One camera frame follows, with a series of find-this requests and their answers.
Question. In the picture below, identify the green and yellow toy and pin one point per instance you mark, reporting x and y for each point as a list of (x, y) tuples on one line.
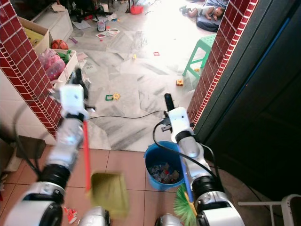
[(113, 97)]

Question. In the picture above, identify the white paper sheet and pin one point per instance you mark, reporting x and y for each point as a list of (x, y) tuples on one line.
[(81, 25)]

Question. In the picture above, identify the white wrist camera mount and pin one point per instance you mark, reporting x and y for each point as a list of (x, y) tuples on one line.
[(74, 100), (179, 120)]

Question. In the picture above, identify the open cardboard box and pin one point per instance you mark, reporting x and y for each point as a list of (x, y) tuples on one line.
[(35, 36)]

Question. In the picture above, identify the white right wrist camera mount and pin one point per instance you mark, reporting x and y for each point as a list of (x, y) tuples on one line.
[(179, 120)]

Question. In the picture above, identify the brown cardboard piece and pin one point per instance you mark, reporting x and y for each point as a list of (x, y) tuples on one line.
[(30, 147)]

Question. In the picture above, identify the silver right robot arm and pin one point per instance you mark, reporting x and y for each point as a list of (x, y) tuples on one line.
[(190, 148)]

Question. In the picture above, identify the white metal rack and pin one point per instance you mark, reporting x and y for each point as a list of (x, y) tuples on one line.
[(291, 207)]

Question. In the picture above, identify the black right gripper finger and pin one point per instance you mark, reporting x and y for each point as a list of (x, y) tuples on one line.
[(169, 102)]

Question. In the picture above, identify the small cardboard box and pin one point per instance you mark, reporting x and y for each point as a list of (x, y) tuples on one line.
[(59, 7)]

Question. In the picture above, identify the red paper scrap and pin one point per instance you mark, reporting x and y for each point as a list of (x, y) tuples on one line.
[(71, 215)]

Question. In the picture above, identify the dark blue floor cushion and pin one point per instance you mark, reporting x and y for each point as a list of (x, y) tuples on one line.
[(208, 26)]

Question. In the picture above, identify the silver robot left leg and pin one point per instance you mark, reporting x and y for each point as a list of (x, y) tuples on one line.
[(96, 218)]

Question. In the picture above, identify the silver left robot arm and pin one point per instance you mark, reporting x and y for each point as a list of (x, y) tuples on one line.
[(70, 141)]

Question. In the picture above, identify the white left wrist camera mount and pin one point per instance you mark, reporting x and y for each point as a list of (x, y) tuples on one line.
[(74, 100)]

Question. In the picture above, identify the orange ball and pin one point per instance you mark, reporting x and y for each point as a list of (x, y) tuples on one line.
[(59, 44)]

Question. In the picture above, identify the small pink square toy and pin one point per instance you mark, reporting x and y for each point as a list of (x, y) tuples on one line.
[(156, 53)]

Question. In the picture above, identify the silver robot leg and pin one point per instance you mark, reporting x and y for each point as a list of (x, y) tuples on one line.
[(168, 221), (96, 218)]

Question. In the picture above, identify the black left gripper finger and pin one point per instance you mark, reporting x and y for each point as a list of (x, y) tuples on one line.
[(79, 72)]

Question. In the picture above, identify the lying baby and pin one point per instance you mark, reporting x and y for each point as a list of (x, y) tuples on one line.
[(207, 12)]

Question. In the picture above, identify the small red bucket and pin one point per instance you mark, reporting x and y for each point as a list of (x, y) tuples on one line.
[(136, 9)]

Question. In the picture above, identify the pink plastic bag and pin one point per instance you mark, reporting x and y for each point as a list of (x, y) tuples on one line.
[(51, 63)]

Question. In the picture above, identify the open picture book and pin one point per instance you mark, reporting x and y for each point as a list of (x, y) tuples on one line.
[(108, 33)]

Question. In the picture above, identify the green plastic stool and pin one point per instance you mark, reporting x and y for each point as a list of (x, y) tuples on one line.
[(206, 43)]

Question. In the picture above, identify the white plastic crate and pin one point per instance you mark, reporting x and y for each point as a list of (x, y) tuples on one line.
[(73, 63)]

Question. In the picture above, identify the crumpled plastic rubbish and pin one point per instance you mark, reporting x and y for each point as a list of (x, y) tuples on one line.
[(163, 173)]

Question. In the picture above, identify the plastic bottle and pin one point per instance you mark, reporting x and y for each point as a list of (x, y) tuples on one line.
[(101, 25)]

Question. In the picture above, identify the silver robot right leg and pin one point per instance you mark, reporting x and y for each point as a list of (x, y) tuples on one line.
[(168, 221)]

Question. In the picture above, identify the blue plastic bucket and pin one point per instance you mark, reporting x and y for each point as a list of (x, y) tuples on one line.
[(153, 155)]

